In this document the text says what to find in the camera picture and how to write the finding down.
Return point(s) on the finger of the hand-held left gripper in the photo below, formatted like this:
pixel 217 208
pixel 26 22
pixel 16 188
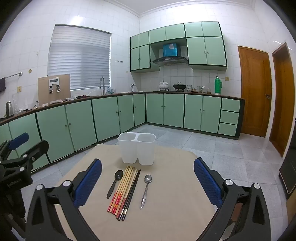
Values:
pixel 38 148
pixel 18 140

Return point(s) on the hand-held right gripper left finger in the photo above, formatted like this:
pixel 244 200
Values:
pixel 89 183

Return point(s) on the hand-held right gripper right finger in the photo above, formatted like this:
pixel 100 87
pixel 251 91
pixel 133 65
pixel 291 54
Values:
pixel 208 183

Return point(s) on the bamboo chopstick with red end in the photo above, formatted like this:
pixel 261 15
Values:
pixel 123 184
pixel 120 184
pixel 128 186

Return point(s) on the black plastic spoon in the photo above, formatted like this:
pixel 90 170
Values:
pixel 119 174

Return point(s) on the black chopstick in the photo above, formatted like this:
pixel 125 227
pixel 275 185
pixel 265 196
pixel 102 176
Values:
pixel 132 190

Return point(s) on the white two-compartment utensil holder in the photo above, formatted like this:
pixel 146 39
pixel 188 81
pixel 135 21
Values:
pixel 129 150

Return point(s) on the metal spoon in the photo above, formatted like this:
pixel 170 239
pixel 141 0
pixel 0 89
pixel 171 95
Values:
pixel 148 179

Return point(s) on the steel electric kettle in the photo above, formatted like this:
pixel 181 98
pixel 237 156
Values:
pixel 9 109

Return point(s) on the clear plastic container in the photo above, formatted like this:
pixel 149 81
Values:
pixel 19 104

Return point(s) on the green lower kitchen cabinets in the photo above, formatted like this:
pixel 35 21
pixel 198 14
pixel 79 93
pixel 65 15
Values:
pixel 81 122

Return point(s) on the green kitchen cabinets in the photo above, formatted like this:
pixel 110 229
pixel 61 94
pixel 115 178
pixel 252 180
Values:
pixel 203 51
pixel 81 122

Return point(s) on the cardboard box with device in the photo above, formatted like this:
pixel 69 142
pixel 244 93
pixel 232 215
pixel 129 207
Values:
pixel 42 92

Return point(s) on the dark towel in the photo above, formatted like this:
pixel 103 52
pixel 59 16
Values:
pixel 2 84

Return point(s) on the white device on board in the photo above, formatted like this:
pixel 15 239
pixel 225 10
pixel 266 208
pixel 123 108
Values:
pixel 54 81

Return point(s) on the metal sink faucet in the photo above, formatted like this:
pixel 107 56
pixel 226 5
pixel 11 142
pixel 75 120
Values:
pixel 102 81

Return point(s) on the glass jar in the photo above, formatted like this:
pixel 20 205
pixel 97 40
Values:
pixel 199 89

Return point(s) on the green thermos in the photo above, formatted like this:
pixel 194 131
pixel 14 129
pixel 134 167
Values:
pixel 217 87

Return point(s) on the white window blind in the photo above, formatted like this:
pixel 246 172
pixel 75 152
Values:
pixel 78 58

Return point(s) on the black wok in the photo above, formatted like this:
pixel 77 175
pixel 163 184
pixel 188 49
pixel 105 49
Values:
pixel 179 86

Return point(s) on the wooden door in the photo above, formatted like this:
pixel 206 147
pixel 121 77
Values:
pixel 254 92
pixel 283 104

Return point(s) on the silver cooking pot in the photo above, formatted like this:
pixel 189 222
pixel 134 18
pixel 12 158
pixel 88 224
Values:
pixel 163 85

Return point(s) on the range hood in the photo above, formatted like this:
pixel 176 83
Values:
pixel 170 59

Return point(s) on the green upper kitchen cabinets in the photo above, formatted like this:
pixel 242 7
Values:
pixel 203 51

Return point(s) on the metal towel rail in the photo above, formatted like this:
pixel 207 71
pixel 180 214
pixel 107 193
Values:
pixel 13 74

